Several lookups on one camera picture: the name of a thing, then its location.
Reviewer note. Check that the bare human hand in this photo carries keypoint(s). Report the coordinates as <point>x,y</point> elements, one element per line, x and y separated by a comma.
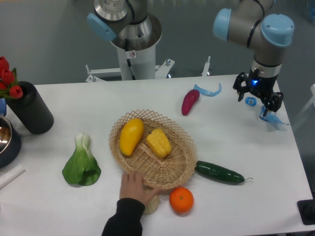
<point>132,186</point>

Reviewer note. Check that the black sleeved forearm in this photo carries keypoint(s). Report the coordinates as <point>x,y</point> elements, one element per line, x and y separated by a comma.
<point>126,220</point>

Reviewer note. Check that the woven wicker basket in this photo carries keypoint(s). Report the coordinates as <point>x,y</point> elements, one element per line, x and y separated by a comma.
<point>166,173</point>

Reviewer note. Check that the yellow mango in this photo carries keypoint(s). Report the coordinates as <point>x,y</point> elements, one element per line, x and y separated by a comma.
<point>130,136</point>

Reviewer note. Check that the metal bowl dark pot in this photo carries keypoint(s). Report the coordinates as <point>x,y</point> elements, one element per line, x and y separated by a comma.
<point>10,142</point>

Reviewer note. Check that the small blue tag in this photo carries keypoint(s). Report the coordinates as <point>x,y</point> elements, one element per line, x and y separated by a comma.
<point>251,101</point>

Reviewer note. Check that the black cylindrical vase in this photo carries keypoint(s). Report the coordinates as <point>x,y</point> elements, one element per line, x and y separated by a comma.
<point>31,109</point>

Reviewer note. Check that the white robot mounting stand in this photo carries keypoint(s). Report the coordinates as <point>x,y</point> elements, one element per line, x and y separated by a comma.
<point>134,65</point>

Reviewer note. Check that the dark green cucumber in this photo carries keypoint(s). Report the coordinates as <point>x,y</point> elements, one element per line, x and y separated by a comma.
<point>219,174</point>

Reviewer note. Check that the blue plastic scrap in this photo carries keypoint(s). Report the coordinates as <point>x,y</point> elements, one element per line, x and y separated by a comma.
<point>267,116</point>

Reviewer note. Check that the green bok choy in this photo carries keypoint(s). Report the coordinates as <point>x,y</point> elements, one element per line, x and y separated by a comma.
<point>82,167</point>

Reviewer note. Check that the orange fruit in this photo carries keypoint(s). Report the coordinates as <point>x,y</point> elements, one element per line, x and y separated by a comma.
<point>181,200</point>

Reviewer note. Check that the black device at edge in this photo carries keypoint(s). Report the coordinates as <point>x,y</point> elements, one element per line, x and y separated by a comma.
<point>307,211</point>

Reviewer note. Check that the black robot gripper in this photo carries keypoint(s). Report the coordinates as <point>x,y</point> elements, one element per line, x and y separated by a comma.
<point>261,87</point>

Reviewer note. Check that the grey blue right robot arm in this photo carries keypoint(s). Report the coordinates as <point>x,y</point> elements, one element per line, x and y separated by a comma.
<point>267,35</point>

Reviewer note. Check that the yellow bell pepper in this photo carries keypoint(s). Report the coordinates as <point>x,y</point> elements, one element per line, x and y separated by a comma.
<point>159,143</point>

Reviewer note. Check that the blue plastic strip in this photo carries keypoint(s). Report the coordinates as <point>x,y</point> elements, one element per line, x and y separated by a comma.
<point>208,92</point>

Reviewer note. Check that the red tulip bouquet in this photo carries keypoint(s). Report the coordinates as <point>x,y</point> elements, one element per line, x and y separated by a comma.
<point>9,86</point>

